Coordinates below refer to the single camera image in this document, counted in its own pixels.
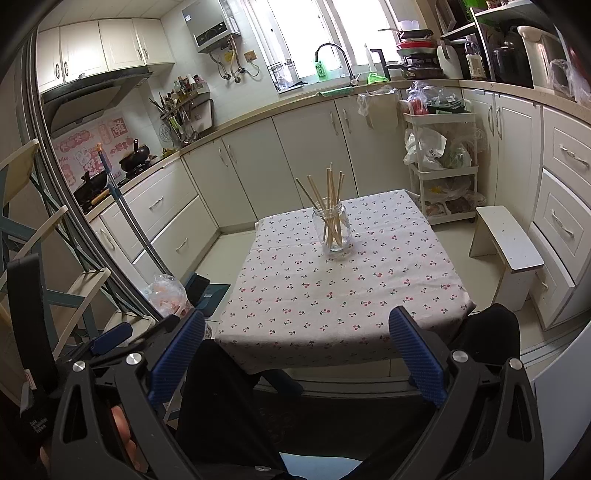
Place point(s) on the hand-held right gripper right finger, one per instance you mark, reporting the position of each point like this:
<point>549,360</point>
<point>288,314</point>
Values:
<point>418,355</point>

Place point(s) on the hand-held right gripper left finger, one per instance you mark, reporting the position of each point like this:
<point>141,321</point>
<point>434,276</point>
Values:
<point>178,360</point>

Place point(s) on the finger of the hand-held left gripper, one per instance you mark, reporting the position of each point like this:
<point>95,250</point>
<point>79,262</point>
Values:
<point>152,333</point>
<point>111,338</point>

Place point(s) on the clear glass jar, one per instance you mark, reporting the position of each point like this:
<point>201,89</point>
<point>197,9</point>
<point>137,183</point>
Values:
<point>342,240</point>

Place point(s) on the set of wooden chopsticks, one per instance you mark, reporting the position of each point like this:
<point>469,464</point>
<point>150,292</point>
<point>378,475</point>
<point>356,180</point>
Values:
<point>330,184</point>

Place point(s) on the person's left hand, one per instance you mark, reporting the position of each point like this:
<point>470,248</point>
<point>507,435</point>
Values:
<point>125,434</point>

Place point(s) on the clear bag with pink contents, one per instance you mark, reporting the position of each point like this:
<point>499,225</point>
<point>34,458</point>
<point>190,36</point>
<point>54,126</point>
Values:
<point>164,295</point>

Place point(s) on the dark blue dustpan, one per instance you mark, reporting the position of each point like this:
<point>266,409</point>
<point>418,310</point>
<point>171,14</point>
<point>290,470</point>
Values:
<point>207,295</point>

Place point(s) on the cherry print tablecloth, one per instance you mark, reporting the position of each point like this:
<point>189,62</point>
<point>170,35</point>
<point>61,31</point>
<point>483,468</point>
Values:
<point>323,300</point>

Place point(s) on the white speckled stool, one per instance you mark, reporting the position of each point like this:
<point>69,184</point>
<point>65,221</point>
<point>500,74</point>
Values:
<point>512,244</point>

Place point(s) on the black wok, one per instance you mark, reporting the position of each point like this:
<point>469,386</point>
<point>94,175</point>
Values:
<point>92,187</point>
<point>135,159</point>

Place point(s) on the white door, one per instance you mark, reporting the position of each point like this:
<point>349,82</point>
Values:
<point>563,415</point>

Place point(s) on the gas stove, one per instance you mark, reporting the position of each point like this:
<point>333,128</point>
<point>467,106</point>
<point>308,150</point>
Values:
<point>143,170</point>

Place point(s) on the folding step ladder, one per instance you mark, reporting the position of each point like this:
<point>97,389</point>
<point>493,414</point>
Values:
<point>18,159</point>

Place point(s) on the white rolling cart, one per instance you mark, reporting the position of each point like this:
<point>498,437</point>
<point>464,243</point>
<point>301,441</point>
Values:
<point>443,171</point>

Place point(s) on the bag of green vegetables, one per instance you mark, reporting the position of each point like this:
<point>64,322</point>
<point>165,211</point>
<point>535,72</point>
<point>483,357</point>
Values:
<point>457,158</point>

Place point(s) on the white plastic shopping bag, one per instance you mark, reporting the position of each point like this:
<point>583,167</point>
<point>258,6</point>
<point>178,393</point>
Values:
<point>425,147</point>

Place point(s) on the range hood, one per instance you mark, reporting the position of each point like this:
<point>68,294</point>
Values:
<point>87,99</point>

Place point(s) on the cream kitchen base cabinets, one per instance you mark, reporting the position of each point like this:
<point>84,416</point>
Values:
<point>304,152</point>

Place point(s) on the white hanging trash bin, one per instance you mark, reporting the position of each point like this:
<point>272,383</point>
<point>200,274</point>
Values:
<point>381,110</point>

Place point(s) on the pale green dish cloth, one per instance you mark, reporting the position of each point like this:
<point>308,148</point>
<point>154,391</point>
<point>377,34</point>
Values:
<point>333,92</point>

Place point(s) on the bright green rag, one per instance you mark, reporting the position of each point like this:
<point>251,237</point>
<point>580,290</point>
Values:
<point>377,78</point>

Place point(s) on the white cutting board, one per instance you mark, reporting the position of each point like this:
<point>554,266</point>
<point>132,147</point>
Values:
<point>449,62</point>

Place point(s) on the plastic bottle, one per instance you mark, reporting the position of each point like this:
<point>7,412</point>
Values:
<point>473,62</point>

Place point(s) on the stack of pans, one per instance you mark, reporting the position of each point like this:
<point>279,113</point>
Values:
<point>415,55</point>

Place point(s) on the green soap bottle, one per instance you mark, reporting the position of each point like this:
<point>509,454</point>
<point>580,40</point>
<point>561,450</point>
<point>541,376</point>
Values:
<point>321,70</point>

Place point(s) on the black electric cooker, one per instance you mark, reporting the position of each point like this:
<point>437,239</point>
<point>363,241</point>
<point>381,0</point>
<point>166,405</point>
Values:
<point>510,57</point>

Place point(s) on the clear plastic bag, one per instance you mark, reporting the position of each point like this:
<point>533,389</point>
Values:
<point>572,83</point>

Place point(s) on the curved sink faucet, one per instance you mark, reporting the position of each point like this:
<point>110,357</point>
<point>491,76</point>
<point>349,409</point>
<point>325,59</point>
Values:
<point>339,50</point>

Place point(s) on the grey water heater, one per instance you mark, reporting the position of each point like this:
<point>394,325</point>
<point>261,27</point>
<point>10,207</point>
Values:
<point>210,23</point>

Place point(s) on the white kitchen appliance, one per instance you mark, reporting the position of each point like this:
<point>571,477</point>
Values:
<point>540,55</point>

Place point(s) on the kitchen window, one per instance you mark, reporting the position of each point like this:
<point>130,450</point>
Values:
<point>332,32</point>

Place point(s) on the red pan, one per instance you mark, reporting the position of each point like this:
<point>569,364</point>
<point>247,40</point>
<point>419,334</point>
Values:
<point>576,48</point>

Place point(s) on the white shelf rack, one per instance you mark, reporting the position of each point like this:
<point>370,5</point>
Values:
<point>503,11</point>

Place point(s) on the green basket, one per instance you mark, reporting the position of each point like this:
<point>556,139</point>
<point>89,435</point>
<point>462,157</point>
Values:
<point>475,3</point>

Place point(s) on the grey sliding door frame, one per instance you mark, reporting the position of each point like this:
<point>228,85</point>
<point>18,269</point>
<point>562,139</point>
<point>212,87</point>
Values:
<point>111,272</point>

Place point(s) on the pink wall stickers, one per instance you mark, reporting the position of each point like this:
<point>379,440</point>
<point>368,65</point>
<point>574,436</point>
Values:
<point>78,147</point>

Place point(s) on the wall utensil rack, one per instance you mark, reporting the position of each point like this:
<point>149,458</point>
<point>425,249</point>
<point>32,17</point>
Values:
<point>184,106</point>

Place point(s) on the white wall cabinets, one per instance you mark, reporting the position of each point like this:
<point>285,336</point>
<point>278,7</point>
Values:
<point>92,50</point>

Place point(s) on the wall socket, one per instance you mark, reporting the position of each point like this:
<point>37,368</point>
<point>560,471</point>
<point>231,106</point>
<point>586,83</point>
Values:
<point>250,56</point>

